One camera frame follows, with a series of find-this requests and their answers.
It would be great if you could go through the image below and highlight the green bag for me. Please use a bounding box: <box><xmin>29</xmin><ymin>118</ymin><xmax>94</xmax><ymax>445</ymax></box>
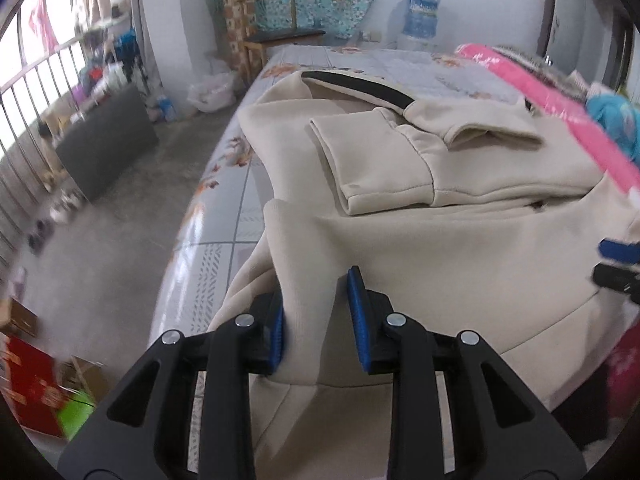
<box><xmin>56</xmin><ymin>389</ymin><xmax>97</xmax><ymax>442</ymax></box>

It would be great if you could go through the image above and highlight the row of shoes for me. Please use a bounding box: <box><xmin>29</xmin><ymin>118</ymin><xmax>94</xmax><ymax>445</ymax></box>
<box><xmin>27</xmin><ymin>180</ymin><xmax>86</xmax><ymax>251</ymax></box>

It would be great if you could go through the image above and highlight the metal window railing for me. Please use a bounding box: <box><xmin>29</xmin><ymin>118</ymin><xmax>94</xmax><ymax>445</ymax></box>
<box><xmin>0</xmin><ymin>35</ymin><xmax>103</xmax><ymax>266</ymax></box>

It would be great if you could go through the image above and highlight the dark low cabinet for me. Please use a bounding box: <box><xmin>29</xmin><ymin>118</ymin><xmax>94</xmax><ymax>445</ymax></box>
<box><xmin>54</xmin><ymin>84</ymin><xmax>160</xmax><ymax>204</ymax></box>

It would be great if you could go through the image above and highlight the pink hanging garment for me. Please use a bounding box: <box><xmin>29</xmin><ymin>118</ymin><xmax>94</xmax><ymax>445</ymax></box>
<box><xmin>27</xmin><ymin>0</ymin><xmax>61</xmax><ymax>53</ymax></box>

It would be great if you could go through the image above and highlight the grey patterned blanket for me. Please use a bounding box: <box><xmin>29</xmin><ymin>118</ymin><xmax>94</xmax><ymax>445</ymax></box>
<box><xmin>492</xmin><ymin>44</ymin><xmax>576</xmax><ymax>81</ymax></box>

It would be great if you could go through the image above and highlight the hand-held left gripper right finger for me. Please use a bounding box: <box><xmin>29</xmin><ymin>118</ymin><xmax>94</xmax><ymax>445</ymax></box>
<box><xmin>346</xmin><ymin>265</ymin><xmax>587</xmax><ymax>480</ymax></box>

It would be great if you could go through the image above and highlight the white plastic bag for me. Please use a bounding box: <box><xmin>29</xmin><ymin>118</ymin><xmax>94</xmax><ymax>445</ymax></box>
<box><xmin>187</xmin><ymin>72</ymin><xmax>237</xmax><ymax>112</ymax></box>

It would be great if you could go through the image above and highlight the pink floral blanket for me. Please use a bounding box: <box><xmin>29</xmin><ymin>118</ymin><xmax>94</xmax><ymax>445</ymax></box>
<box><xmin>454</xmin><ymin>42</ymin><xmax>640</xmax><ymax>423</ymax></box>

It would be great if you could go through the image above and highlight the wooden chair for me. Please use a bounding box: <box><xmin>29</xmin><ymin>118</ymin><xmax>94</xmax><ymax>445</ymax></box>
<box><xmin>220</xmin><ymin>0</ymin><xmax>327</xmax><ymax>86</ymax></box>

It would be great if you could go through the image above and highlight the beige zip jacket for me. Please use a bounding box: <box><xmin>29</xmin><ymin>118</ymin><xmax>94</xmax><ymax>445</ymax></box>
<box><xmin>205</xmin><ymin>69</ymin><xmax>640</xmax><ymax>480</ymax></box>

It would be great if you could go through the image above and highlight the red box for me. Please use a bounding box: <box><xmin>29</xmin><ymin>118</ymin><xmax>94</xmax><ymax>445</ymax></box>
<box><xmin>0</xmin><ymin>334</ymin><xmax>63</xmax><ymax>438</ymax></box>

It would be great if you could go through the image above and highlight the blue water jug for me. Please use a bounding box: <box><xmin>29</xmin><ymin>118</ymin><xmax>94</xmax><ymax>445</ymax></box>
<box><xmin>397</xmin><ymin>0</ymin><xmax>442</xmax><ymax>53</ymax></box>

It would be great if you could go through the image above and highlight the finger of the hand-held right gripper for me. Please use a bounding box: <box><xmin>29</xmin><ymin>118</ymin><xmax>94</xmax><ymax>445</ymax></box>
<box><xmin>599</xmin><ymin>237</ymin><xmax>640</xmax><ymax>265</ymax></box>
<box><xmin>592</xmin><ymin>262</ymin><xmax>640</xmax><ymax>307</ymax></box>

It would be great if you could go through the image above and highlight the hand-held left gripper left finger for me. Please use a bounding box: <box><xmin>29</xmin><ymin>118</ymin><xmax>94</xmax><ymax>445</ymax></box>
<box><xmin>57</xmin><ymin>292</ymin><xmax>287</xmax><ymax>480</ymax></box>

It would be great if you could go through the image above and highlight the blue cartoon blanket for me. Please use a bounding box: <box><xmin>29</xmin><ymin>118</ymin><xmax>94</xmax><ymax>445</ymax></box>
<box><xmin>585</xmin><ymin>94</ymin><xmax>640</xmax><ymax>167</ymax></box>

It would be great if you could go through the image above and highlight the cardboard box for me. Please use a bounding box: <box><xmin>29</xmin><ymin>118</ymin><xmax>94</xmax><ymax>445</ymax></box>
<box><xmin>59</xmin><ymin>356</ymin><xmax>110</xmax><ymax>401</ymax></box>
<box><xmin>0</xmin><ymin>296</ymin><xmax>40</xmax><ymax>339</ymax></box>

